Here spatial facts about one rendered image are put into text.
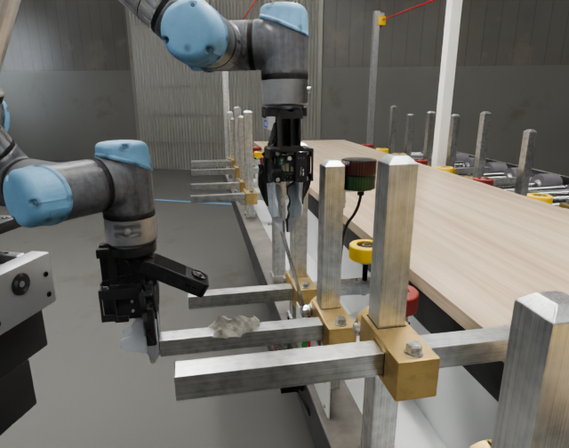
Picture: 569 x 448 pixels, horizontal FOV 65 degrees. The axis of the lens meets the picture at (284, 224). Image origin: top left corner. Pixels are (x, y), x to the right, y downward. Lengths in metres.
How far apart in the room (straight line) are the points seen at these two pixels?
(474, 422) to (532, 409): 0.51
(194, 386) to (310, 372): 0.13
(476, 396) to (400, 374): 0.33
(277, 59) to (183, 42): 0.18
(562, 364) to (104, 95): 8.23
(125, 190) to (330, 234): 0.34
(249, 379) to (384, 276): 0.19
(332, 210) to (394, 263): 0.25
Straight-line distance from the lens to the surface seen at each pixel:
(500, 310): 0.84
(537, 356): 0.34
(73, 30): 8.72
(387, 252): 0.53
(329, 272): 0.80
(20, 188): 0.61
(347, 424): 0.85
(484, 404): 0.82
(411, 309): 0.82
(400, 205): 0.52
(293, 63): 0.72
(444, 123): 2.36
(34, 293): 0.83
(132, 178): 0.66
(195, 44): 0.60
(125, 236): 0.69
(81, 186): 0.62
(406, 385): 0.54
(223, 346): 0.78
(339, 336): 0.78
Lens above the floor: 1.25
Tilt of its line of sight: 16 degrees down
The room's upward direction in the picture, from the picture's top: straight up
